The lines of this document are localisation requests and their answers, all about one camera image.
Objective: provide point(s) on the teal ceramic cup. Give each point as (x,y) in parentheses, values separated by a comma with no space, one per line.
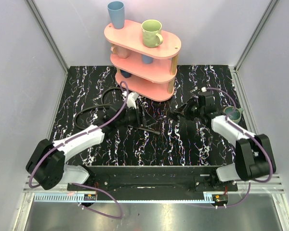
(235,114)

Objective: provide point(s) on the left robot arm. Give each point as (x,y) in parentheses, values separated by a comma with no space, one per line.
(48,165)

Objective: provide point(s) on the pink three-tier shelf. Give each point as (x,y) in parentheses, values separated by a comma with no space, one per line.
(154,81)

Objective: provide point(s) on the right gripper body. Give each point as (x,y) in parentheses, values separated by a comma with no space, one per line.
(195,111)

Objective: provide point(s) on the blue plastic tumbler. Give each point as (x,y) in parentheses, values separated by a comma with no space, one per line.
(116,12)

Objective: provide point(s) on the dark blue cup lower shelf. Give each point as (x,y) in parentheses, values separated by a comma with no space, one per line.
(125,74)

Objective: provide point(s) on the blue cup middle shelf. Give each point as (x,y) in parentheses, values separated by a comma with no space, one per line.
(146,59)

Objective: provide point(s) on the pink mug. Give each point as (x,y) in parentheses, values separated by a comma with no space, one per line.
(121,52)

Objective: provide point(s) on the green mug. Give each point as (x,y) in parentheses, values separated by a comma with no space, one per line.
(151,33)

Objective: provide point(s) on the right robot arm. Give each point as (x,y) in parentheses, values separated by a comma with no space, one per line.
(254,158)

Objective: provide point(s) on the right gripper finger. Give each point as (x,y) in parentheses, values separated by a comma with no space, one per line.
(182,111)
(192,102)

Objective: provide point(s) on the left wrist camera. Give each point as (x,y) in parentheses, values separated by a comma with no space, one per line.
(131,100)

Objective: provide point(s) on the black marble mat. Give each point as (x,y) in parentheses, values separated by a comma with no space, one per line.
(170,143)

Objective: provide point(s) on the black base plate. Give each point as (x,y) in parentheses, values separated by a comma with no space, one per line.
(152,183)

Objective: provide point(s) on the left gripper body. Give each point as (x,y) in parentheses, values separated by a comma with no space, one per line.
(137,115)

